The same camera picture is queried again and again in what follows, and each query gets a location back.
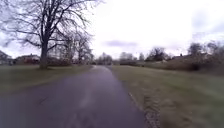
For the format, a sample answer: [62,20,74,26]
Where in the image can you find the grey house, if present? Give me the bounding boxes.
[0,49,14,66]

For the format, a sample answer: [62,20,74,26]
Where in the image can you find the distant group of trees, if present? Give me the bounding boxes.
[93,46,174,66]

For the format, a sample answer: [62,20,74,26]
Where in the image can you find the brown low house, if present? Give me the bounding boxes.
[14,53,42,66]

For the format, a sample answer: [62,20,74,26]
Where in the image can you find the dark wet asphalt path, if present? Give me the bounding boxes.
[0,65,149,128]

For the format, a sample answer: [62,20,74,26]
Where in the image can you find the brown bushes on bank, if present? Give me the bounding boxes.
[144,41,224,74]

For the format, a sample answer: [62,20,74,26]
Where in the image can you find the green grass field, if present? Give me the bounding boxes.
[0,64,94,96]
[108,64,224,128]

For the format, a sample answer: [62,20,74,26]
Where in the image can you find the group of small bare trees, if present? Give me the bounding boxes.
[56,33,96,66]

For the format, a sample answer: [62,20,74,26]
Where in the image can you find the large bare tree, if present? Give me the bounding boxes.
[0,0,101,70]

